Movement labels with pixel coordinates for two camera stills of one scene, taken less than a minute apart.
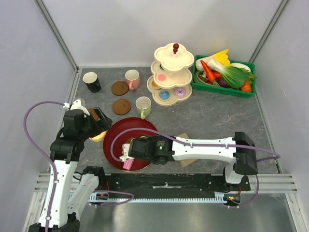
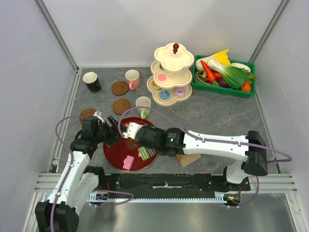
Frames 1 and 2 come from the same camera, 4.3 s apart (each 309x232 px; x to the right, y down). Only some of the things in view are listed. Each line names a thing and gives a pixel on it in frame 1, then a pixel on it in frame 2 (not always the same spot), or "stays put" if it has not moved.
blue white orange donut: x=164 y=94 stays put
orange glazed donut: x=154 y=85 stays put
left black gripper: x=106 y=122 → x=114 y=134
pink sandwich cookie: x=161 y=77 stays put
